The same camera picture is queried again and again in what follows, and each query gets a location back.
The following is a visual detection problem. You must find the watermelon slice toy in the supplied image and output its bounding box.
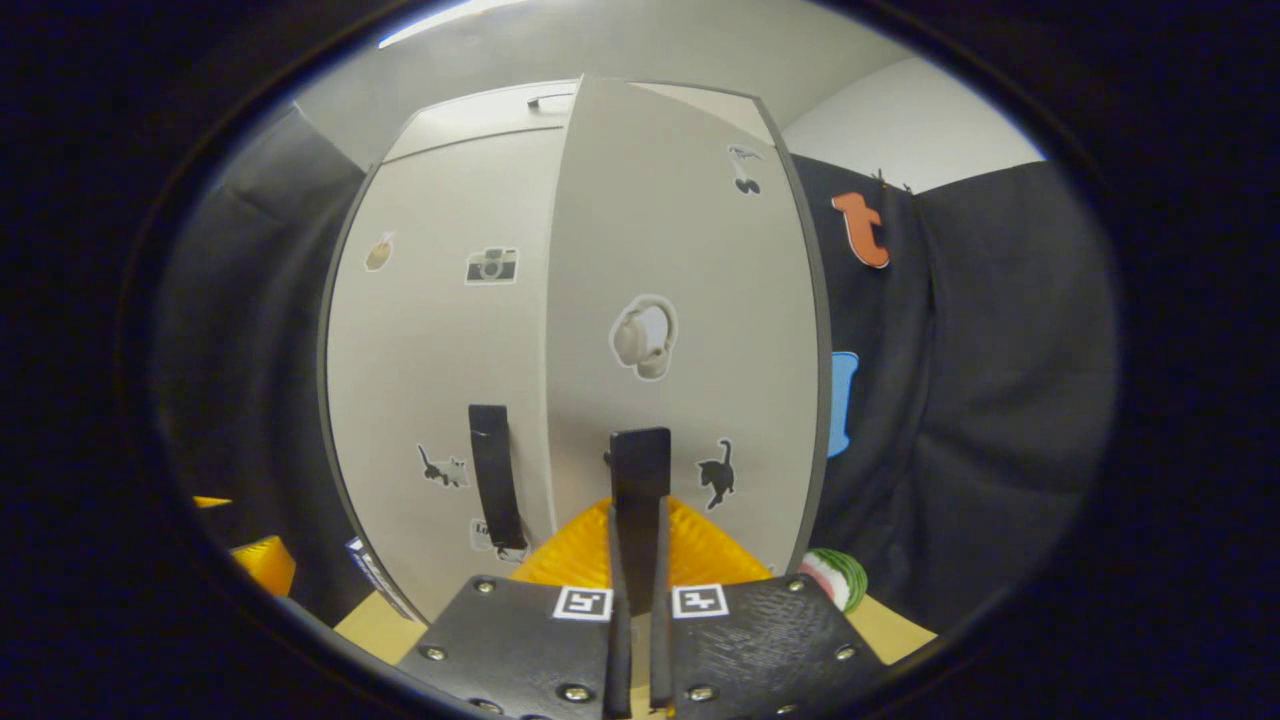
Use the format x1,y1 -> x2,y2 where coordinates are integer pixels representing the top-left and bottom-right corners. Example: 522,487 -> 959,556
797,548 -> 869,613

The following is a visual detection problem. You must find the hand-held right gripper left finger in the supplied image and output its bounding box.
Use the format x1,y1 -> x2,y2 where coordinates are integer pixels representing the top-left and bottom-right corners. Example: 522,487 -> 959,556
398,497 -> 634,720

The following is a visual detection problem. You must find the black backdrop cloth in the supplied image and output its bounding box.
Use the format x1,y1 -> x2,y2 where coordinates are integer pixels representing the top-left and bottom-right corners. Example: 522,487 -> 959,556
155,105 -> 1121,636

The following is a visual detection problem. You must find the white double-door shoe cabinet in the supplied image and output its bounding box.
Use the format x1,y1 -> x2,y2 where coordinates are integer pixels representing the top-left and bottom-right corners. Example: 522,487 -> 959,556
318,75 -> 833,626

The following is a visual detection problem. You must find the white cabinet drawer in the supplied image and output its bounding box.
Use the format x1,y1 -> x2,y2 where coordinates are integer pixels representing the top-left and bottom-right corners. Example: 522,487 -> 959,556
383,82 -> 776,166

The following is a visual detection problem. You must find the black door handle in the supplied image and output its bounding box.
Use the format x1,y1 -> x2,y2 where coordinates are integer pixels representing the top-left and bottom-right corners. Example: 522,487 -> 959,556
468,404 -> 529,551
605,427 -> 673,616

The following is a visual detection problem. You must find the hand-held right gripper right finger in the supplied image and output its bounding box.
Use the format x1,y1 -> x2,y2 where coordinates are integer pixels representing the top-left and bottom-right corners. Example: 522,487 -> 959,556
648,496 -> 889,720

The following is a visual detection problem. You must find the white cabinet door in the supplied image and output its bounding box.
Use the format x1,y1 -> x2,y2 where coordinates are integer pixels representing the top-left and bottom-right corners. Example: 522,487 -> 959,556
545,75 -> 823,591
325,125 -> 571,621

